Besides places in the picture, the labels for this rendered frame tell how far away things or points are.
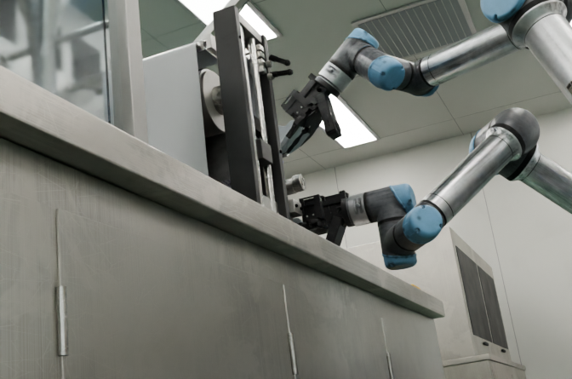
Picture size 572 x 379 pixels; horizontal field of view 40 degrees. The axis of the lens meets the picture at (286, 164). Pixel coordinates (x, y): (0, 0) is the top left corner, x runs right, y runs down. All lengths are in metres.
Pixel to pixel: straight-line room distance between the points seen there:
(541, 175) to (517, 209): 4.36
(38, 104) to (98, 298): 0.18
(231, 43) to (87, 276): 0.94
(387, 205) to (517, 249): 4.53
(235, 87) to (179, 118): 0.18
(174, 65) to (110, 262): 1.02
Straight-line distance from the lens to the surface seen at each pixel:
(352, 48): 1.92
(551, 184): 2.06
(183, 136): 1.65
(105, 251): 0.74
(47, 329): 0.66
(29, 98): 0.66
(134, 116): 0.92
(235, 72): 1.55
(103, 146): 0.72
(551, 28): 1.58
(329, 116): 1.90
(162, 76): 1.73
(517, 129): 1.88
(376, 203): 1.85
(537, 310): 6.27
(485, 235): 6.39
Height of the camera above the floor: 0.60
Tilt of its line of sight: 19 degrees up
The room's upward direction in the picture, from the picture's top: 8 degrees counter-clockwise
